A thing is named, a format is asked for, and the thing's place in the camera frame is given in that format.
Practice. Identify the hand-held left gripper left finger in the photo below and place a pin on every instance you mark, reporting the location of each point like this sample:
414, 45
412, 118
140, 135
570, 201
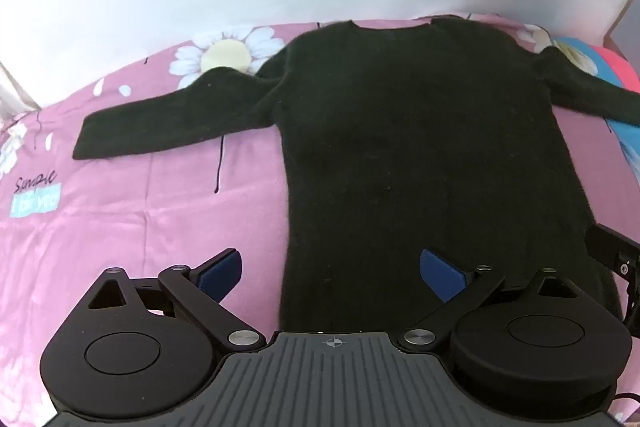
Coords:
221, 274

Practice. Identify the pink floral bedsheet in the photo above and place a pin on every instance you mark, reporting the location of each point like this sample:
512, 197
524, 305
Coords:
150, 207

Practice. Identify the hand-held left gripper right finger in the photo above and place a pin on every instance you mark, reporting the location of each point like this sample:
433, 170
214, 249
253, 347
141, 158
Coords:
440, 276

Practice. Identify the beige cloth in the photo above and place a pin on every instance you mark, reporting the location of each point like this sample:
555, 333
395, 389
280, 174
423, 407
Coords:
12, 92

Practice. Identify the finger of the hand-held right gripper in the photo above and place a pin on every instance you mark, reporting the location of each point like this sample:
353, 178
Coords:
607, 244

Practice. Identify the blue and pink printed cloth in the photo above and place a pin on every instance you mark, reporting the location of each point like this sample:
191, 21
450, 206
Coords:
602, 64

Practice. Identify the black knit sweater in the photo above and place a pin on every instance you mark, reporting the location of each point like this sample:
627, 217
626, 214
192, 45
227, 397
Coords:
425, 132

